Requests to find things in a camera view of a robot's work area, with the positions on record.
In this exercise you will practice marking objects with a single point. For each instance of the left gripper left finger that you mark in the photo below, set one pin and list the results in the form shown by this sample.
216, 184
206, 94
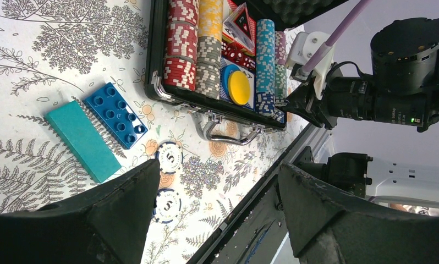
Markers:
105, 224

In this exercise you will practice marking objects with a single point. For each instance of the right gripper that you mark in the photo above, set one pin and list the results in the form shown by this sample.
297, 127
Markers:
320, 113

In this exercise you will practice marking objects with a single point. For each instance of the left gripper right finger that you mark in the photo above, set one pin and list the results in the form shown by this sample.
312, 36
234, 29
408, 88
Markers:
328, 225

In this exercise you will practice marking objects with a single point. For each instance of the yellow round button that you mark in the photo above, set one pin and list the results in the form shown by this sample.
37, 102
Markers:
239, 88

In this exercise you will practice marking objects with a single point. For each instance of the blue small blind button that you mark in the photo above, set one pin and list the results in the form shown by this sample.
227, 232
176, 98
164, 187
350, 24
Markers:
226, 71

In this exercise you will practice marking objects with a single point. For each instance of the teal rectangular block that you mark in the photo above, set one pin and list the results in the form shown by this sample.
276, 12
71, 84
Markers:
75, 129

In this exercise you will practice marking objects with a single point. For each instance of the black poker case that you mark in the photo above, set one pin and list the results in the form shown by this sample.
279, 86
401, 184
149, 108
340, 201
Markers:
184, 60

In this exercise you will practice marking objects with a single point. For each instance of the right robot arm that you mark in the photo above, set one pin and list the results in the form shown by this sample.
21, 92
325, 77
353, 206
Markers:
403, 89

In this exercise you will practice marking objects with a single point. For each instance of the blue lego brick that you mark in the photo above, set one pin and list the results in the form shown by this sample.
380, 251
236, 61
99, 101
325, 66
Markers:
113, 111

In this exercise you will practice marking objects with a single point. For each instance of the red die in case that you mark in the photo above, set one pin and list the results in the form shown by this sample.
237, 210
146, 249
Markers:
232, 53

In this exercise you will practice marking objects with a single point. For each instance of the red card deck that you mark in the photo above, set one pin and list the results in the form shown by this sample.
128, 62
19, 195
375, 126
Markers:
228, 8

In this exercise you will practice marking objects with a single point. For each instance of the clear all-in triangle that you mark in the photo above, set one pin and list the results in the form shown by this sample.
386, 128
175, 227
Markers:
239, 27

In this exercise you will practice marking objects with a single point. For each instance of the floral table cloth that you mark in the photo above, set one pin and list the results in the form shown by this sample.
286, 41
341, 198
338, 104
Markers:
53, 52

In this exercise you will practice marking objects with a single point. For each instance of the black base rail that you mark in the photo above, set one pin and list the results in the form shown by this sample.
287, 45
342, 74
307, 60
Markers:
255, 230

